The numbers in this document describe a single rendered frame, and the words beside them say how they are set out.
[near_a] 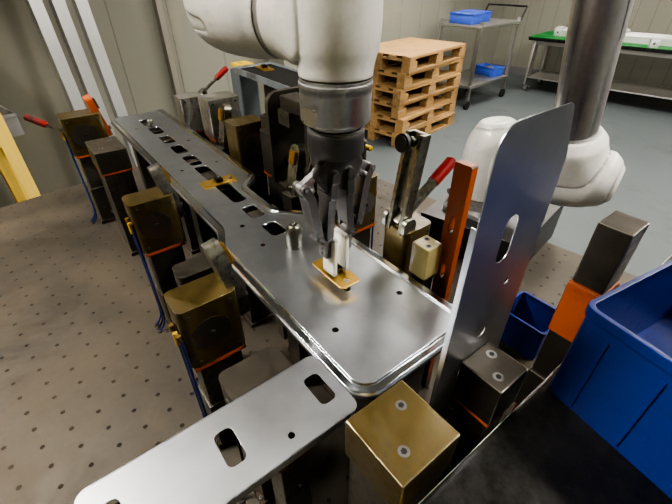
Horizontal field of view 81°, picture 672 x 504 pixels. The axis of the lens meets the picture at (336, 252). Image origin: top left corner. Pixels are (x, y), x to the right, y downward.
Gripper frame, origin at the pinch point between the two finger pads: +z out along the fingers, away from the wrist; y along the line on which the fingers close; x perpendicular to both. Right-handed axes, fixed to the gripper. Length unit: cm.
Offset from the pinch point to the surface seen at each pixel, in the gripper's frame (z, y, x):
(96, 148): 2, 20, -80
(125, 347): 36, 32, -39
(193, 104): 2, -16, -102
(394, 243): 3.7, -13.0, 0.3
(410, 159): -11.4, -15.6, -0.4
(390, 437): -0.2, 14.6, 27.4
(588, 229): 106, -239, -33
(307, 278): 5.7, 3.6, -3.2
